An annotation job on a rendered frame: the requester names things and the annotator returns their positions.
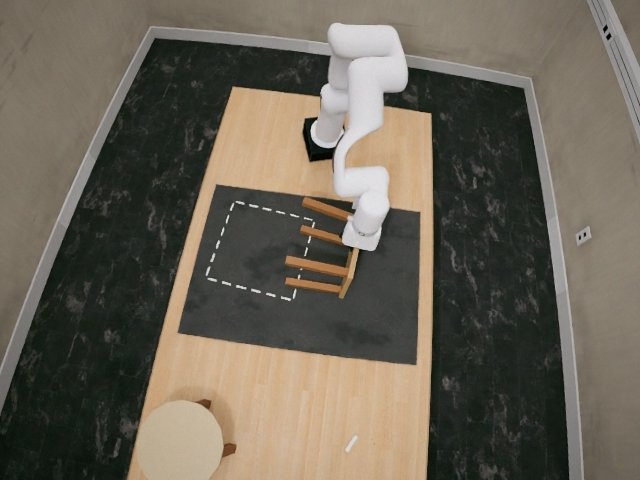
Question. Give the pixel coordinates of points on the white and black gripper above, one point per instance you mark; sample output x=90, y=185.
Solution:
x=352, y=239

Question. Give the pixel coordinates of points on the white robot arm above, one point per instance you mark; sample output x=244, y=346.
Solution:
x=367, y=79

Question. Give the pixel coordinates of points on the dark grey mat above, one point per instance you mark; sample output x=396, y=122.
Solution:
x=377, y=319

